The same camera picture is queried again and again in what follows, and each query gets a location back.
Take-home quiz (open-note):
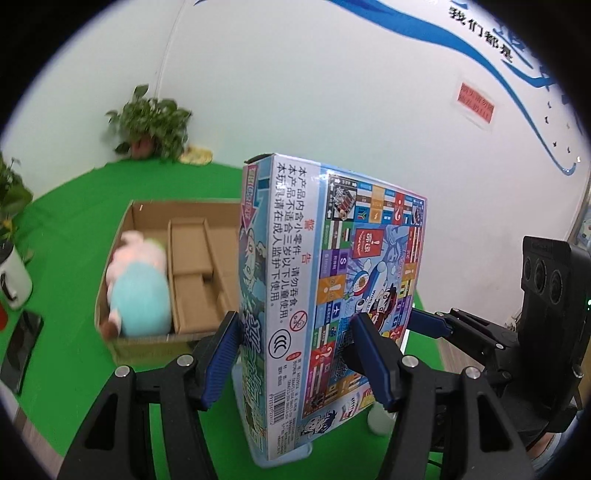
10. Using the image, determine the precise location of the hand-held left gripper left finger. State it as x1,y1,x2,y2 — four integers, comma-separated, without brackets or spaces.
55,310,245,480

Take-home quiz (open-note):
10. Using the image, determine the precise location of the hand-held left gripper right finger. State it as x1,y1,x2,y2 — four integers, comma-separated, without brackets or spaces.
342,313,536,480

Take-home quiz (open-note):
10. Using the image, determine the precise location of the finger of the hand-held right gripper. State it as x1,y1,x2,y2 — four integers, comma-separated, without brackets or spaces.
409,308,522,370

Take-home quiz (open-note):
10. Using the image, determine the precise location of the brown cardboard box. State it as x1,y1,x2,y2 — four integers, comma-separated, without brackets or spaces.
93,199,243,365

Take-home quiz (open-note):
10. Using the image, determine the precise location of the colourful board game box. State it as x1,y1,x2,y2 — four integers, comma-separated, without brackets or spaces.
235,153,428,464

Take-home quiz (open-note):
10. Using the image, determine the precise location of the person's right forearm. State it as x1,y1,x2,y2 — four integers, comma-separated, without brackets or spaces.
526,415,583,476

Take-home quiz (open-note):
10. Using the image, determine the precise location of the white round object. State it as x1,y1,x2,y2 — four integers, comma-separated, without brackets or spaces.
367,401,398,435

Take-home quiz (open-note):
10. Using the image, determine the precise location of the pink and teal plush toy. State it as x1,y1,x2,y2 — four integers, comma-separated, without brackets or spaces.
100,231,172,337

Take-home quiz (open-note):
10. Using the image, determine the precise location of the flat black object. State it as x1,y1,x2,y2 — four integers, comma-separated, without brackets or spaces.
0,310,44,395

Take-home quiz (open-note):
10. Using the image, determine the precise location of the green table cloth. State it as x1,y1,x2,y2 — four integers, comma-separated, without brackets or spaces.
0,159,444,480

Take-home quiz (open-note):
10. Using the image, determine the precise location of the yellow cloth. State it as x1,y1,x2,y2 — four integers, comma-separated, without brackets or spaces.
179,144,214,164

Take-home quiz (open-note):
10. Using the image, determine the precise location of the plant in white pot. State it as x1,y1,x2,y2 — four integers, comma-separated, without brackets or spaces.
0,152,34,310

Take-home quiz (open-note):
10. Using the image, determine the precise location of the green potted plant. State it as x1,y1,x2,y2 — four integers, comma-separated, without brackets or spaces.
105,84,192,162

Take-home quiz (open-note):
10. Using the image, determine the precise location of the red wall sign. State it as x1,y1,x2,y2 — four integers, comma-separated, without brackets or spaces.
457,82,496,123

